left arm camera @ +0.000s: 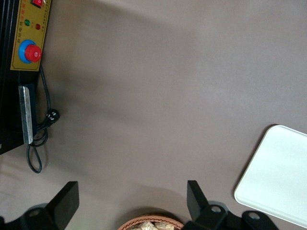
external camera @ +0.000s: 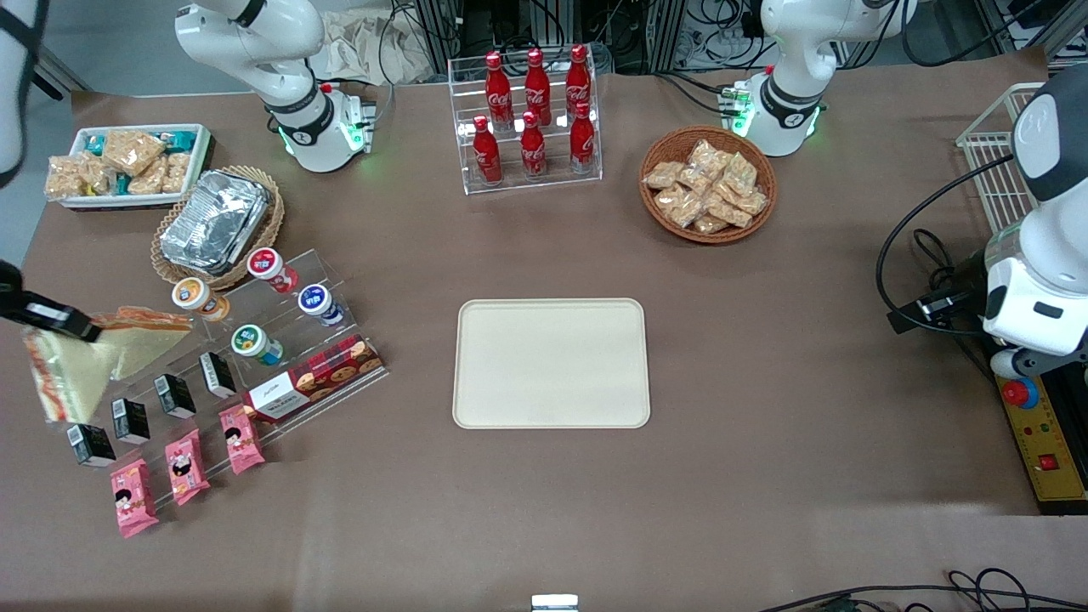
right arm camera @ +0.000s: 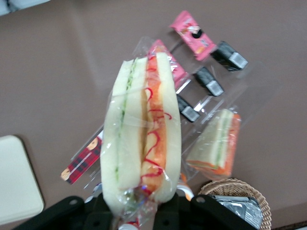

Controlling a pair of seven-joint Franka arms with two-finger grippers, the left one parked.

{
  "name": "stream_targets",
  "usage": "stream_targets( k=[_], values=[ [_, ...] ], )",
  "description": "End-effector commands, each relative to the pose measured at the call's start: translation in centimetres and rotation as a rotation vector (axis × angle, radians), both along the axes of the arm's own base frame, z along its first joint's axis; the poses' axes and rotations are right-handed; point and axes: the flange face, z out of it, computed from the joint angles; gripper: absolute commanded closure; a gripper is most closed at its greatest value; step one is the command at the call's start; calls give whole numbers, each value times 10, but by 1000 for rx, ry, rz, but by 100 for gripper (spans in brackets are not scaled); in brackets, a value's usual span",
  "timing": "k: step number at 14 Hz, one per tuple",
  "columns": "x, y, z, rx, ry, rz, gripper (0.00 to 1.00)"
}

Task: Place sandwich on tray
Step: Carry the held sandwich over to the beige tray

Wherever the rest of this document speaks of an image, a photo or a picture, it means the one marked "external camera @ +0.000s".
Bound dark right arm gripper body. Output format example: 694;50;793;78
0;258;28;324

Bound triangle sandwich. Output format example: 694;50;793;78
92;305;195;382
20;326;121;425

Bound beige rectangular tray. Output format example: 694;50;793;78
452;297;652;430

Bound red emergency stop button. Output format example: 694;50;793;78
1000;377;1041;411

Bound yellow control box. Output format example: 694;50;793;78
994;374;1088;516

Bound small black carton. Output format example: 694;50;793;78
198;351;238;400
111;397;152;446
153;373;198;421
66;422;117;468

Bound clear wrapped granola packet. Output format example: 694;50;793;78
127;158;169;197
43;155;87;201
161;151;193;196
101;128;167;178
78;153;116;196

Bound orange lid yogurt cup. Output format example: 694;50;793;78
172;277;231;323

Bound stacked aluminium foil containers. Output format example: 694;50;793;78
159;169;272;275

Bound green lid yogurt cup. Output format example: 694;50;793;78
230;324;284;367

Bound pink snack pack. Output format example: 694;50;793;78
110;457;161;540
218;404;267;476
163;428;212;507

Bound red lid yogurt cup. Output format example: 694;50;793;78
247;247;299;295

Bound white rectangular plastic bin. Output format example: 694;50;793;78
61;124;213;210

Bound grey metal bar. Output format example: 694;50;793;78
34;44;92;96

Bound clear acrylic tiered stand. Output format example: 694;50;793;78
38;246;390;511

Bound oval brown wicker basket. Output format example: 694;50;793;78
150;165;286;292

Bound blue lid yogurt cup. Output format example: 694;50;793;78
297;284;346;329

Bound red cookie box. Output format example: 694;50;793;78
241;334;386;424

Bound round brown wicker basket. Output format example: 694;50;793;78
638;126;779;246

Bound crumpled beige cloth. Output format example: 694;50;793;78
321;10;437;87

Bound red cola bottle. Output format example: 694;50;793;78
524;48;553;128
569;102;597;176
564;44;593;120
484;51;514;131
519;111;547;180
472;116;503;186

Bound clear acrylic bottle rack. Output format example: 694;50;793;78
447;47;604;197

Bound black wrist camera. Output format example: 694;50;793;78
887;287;990;335

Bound white wire basket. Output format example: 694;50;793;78
955;82;1049;238

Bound black camera cable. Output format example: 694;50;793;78
875;153;1021;337

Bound black floor cable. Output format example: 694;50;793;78
755;568;1088;612

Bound aluminium frame rack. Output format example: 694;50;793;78
413;0;691;74

